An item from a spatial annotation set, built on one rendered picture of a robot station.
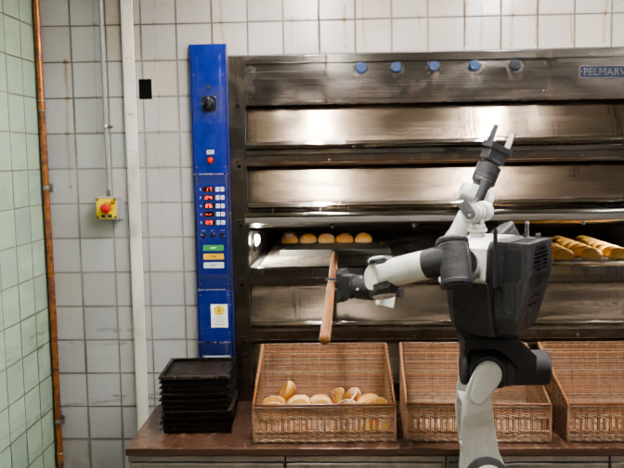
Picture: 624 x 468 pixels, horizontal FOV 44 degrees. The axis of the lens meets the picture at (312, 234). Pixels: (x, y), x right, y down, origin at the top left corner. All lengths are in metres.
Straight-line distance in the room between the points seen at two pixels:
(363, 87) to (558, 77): 0.83
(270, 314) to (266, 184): 0.57
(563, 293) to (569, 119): 0.75
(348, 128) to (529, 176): 0.81
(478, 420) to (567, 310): 1.08
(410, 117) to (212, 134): 0.86
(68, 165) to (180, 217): 0.54
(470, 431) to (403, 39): 1.66
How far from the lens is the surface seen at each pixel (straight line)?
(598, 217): 3.35
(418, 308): 3.40
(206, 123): 3.34
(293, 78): 3.36
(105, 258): 3.51
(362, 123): 3.33
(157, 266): 3.45
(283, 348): 3.39
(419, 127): 3.33
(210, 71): 3.35
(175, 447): 3.06
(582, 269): 3.51
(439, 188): 3.34
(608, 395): 3.57
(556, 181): 3.45
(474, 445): 2.61
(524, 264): 2.36
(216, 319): 3.41
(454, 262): 2.27
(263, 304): 3.40
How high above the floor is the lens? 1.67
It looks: 6 degrees down
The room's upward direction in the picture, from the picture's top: 1 degrees counter-clockwise
